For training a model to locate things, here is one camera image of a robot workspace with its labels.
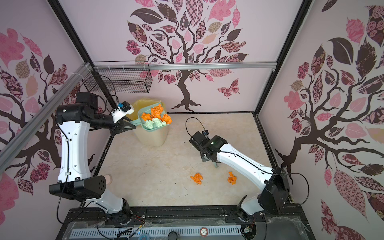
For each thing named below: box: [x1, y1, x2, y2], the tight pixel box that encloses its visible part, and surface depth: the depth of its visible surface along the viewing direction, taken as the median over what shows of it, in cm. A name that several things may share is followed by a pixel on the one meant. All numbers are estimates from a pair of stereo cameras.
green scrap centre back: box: [152, 117, 167, 127], surface depth 68 cm
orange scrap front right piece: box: [227, 171, 237, 185], surface depth 87 cm
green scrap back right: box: [143, 120, 155, 129], surface depth 69 cm
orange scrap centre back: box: [151, 103, 164, 119], surface depth 71 cm
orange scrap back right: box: [161, 113, 173, 124], surface depth 69 cm
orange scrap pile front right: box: [190, 173, 203, 185], surface depth 87 cm
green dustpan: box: [129, 104, 170, 132], surface depth 68 cm
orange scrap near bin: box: [141, 112, 153, 122], surface depth 71 cm
